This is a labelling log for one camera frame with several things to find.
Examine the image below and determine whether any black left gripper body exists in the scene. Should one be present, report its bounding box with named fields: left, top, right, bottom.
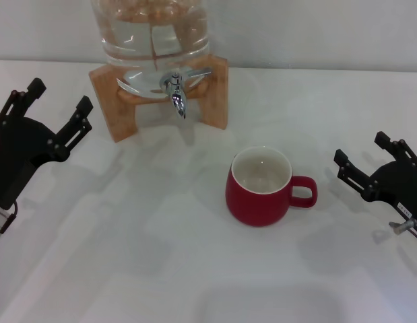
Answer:
left=0, top=114, right=71, bottom=209

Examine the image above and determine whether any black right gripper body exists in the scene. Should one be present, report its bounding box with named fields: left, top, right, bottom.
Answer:
left=361, top=160, right=417, bottom=236

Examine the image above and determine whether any red ceramic cup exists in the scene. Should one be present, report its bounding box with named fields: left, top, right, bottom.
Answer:
left=224, top=145, right=319, bottom=227

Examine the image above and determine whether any chrome faucet spout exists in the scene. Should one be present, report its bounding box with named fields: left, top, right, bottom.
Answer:
left=160, top=72, right=188, bottom=119

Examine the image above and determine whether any glass water dispenser jar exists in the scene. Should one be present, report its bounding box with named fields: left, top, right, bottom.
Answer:
left=90, top=0, right=213, bottom=102

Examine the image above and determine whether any wooden dispenser stand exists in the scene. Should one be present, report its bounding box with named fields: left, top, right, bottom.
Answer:
left=88, top=53, right=229, bottom=144

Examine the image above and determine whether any black cable with metal plug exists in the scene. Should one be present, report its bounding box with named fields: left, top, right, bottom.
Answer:
left=0, top=201, right=19, bottom=234
left=389, top=217, right=417, bottom=244

